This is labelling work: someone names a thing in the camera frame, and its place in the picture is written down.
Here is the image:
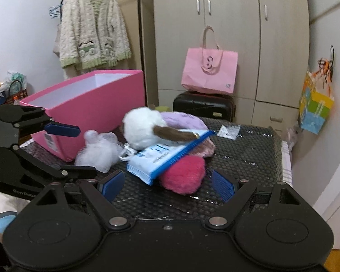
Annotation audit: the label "black textured mat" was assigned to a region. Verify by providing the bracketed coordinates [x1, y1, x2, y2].
[18, 116, 294, 221]

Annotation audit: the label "white door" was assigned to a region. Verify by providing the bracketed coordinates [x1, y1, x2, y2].
[313, 130, 340, 251]

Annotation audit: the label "cream and green fluffy cardigan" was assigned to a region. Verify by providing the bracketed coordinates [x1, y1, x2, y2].
[58, 0, 132, 72]

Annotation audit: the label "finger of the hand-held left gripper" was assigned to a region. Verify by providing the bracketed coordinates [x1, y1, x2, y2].
[0, 104, 81, 138]
[12, 145, 99, 180]

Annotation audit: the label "white plush with brown tail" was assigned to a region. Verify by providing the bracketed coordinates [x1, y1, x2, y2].
[118, 106, 202, 163]

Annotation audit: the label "wall hook with orange ribbons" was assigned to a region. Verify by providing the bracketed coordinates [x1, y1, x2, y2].
[317, 45, 336, 83]

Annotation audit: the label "colourful gift bag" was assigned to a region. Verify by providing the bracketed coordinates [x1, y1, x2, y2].
[298, 71, 335, 136]

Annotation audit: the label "blue wire hangers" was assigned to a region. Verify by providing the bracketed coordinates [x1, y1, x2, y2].
[48, 0, 64, 21]

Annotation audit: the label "pink fluffy plush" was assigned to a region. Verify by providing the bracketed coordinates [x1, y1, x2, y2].
[158, 155, 207, 196]

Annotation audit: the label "pink floral cloth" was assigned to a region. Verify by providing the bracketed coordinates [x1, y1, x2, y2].
[191, 140, 216, 158]

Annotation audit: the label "blue and white packet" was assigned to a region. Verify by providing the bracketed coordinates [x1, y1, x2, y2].
[126, 130, 216, 186]

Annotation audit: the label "light blue cloth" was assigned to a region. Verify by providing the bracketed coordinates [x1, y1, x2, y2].
[0, 211, 18, 234]

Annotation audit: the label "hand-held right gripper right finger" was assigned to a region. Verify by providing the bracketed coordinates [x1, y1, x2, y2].
[204, 169, 303, 230]

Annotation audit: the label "pink tote bag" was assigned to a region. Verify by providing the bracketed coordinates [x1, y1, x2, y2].
[181, 25, 239, 96]

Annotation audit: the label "white plastic bag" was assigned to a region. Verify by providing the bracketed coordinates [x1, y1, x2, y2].
[286, 120, 301, 152]

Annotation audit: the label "striped cloth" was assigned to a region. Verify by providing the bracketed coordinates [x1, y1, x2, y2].
[281, 141, 294, 189]

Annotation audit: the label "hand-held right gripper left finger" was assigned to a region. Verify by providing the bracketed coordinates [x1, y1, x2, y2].
[34, 169, 131, 231]

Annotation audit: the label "dark wicker basket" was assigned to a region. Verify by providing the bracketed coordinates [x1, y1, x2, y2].
[5, 80, 28, 105]

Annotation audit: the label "purple soft cloth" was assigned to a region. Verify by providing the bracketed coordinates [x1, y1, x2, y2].
[160, 112, 209, 133]

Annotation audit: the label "small clear plastic packet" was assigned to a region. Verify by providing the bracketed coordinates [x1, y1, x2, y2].
[216, 124, 240, 140]

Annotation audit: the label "black suitcase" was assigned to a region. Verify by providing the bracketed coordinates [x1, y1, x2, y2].
[172, 90, 236, 124]

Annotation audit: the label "beige wardrobe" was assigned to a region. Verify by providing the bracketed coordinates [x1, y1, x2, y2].
[138, 0, 311, 136]

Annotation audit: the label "pink storage box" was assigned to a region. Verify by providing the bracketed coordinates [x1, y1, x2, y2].
[19, 69, 147, 163]

